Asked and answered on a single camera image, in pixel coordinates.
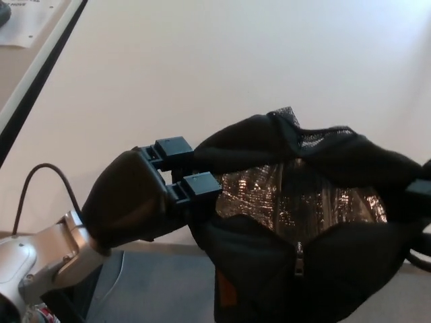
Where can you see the white printed paper sheet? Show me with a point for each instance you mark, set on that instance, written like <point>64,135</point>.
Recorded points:
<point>33,27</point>

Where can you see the red and white item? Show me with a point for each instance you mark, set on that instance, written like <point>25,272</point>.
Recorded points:
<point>45,314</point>

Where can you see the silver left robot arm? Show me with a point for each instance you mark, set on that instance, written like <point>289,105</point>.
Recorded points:
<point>50,255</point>

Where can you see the black insulated lunch bag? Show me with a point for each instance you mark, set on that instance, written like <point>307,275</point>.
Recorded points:
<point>256,269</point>

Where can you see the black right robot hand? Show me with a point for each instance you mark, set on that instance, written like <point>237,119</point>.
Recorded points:
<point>422,190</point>

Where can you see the black table frame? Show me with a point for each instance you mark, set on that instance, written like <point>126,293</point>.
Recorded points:
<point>74,296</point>

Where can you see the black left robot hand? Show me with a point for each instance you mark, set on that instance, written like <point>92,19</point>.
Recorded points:
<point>124,198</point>

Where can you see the dark grey object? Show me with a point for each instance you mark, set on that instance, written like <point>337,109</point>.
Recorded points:
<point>4,11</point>

